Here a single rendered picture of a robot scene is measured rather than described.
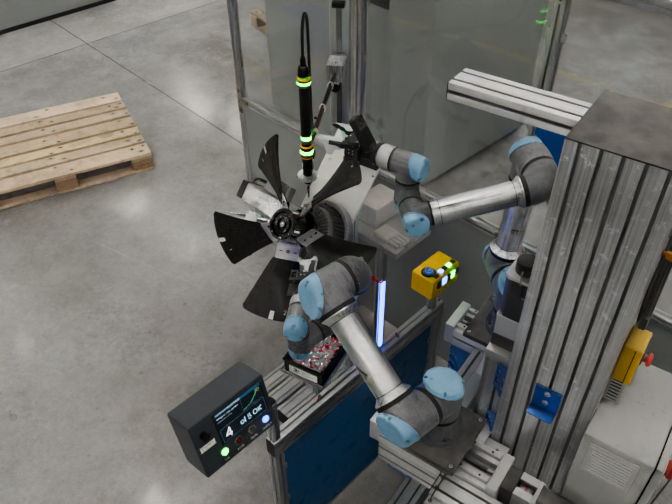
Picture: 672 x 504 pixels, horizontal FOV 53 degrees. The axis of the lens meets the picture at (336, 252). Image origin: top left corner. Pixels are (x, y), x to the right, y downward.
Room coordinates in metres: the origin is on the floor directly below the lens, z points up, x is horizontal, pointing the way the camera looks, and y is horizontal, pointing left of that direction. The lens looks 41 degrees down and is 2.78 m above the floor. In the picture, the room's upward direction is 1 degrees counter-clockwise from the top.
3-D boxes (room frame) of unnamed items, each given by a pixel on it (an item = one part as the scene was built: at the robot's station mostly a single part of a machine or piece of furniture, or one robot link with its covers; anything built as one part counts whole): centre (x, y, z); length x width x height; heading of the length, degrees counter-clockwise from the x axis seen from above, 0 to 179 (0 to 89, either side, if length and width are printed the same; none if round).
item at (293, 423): (1.58, -0.09, 0.82); 0.90 x 0.04 x 0.08; 135
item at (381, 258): (2.38, -0.21, 0.42); 0.04 x 0.04 x 0.83; 45
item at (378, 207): (2.45, -0.18, 0.92); 0.17 x 0.16 x 0.11; 135
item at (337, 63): (2.52, -0.01, 1.54); 0.10 x 0.07 x 0.09; 170
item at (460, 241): (2.41, -0.42, 0.50); 2.59 x 0.03 x 0.91; 45
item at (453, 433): (1.19, -0.30, 1.09); 0.15 x 0.15 x 0.10
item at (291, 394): (2.14, 0.05, 0.04); 0.62 x 0.45 x 0.08; 135
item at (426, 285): (1.86, -0.37, 1.02); 0.16 x 0.10 x 0.11; 135
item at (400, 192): (1.67, -0.22, 1.54); 0.11 x 0.08 x 0.11; 5
